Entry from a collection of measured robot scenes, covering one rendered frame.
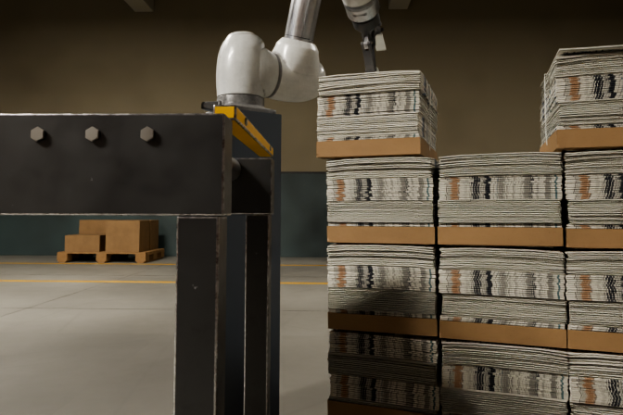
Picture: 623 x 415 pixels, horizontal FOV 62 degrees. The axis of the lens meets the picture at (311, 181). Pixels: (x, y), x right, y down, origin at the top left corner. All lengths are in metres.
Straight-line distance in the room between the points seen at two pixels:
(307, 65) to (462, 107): 6.67
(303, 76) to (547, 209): 0.90
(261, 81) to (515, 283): 0.96
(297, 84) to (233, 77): 0.23
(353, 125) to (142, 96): 7.37
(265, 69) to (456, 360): 1.03
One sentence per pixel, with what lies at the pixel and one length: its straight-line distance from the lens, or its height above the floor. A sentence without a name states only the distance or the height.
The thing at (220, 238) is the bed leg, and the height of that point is 0.65.
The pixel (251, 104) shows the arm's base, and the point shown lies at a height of 1.03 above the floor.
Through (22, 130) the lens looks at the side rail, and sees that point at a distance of 0.70.
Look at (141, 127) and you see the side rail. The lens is 0.64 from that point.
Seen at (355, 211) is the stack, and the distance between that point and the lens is 1.39.
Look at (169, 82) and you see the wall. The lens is 8.57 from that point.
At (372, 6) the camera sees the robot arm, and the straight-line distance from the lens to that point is 1.42.
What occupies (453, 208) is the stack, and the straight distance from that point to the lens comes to 1.34.
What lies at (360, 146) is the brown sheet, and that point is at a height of 0.86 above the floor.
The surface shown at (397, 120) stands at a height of 0.93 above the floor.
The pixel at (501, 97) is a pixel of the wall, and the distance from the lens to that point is 8.56.
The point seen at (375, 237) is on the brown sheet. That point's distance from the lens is 1.37.
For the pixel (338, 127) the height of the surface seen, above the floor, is 0.92.
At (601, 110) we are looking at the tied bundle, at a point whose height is 0.92.
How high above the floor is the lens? 0.68
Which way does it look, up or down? 3 degrees up
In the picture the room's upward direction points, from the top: straight up
